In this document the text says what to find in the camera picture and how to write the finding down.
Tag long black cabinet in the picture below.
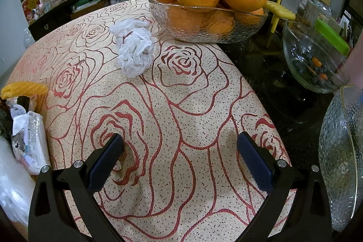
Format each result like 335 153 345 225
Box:
28 0 171 41

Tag white foam fruit net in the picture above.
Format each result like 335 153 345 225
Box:
109 18 151 40
117 29 155 78

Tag wooden drawer box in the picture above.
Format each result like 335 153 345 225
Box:
69 1 110 20

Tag pink packet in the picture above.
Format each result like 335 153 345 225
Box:
339 38 363 86

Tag large textured glass bowl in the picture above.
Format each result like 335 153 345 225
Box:
318 85 363 232

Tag yellow plastic rack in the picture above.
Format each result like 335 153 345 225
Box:
265 0 297 33

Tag pile of small candies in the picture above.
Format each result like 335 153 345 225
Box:
292 53 338 86

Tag glass fruit bowl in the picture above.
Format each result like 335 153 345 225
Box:
148 0 268 43

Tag large clear water bottle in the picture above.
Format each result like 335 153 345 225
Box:
23 28 36 48

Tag red wall poster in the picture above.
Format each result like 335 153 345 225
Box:
22 0 40 25

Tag green lid plastic container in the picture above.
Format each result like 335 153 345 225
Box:
315 18 351 55

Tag rose patterned tablecloth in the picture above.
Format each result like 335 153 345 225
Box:
6 0 292 242

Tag cat print tissue packet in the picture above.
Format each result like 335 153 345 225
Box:
11 104 52 175

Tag small clear glass bowl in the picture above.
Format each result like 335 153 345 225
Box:
283 20 351 94

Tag yellow foam fruit net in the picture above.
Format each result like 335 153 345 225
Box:
1 83 48 98

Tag green packets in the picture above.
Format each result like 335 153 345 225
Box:
71 0 104 11

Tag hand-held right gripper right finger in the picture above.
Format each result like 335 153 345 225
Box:
237 131 332 242

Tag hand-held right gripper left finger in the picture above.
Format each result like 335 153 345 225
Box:
28 134 125 242

